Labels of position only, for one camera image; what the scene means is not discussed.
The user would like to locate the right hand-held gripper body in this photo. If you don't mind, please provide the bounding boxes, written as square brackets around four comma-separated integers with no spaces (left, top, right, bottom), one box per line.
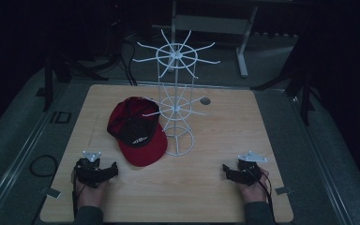
[236,150,268,188]

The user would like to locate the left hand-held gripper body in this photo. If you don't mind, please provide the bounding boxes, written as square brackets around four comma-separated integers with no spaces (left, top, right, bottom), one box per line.
[74,150,105,189]

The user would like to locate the person's right hand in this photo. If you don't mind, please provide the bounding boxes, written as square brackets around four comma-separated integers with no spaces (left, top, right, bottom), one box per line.
[235,168,272,204]

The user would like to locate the red and black baseball cap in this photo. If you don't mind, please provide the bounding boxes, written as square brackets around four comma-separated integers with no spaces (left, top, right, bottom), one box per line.
[106,96,169,168]

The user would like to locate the black tripod stand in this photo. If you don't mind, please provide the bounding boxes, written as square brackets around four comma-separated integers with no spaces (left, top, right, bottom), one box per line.
[250,59,327,127]
[41,51,110,113]

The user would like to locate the white metal stand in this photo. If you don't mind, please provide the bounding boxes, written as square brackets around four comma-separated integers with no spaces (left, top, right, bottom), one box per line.
[151,0,260,79]

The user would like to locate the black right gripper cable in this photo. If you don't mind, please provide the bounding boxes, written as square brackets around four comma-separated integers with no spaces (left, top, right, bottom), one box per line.
[252,170,277,221]

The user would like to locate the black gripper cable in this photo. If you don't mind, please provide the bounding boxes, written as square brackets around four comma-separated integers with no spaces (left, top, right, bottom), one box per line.
[252,170,277,221]
[71,167,80,218]

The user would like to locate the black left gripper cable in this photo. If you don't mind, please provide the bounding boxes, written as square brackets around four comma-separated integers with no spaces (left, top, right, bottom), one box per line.
[71,167,80,218]

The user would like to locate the grey metal table bracket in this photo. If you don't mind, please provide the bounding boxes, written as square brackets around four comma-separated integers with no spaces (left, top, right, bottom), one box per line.
[274,186,295,196]
[39,186,62,200]

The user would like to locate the black cable loop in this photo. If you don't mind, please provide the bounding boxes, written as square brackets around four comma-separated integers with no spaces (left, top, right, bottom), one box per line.
[28,154,59,178]

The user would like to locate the black rectangular floor bracket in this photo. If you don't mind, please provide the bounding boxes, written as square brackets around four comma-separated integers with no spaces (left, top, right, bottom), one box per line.
[49,110,73,125]

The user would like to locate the white wire hat rack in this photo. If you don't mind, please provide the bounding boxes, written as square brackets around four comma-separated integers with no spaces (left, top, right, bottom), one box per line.
[132,28,221,158]

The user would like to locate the black floor cables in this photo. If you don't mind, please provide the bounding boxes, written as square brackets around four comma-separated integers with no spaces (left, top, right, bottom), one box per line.
[107,37,139,87]

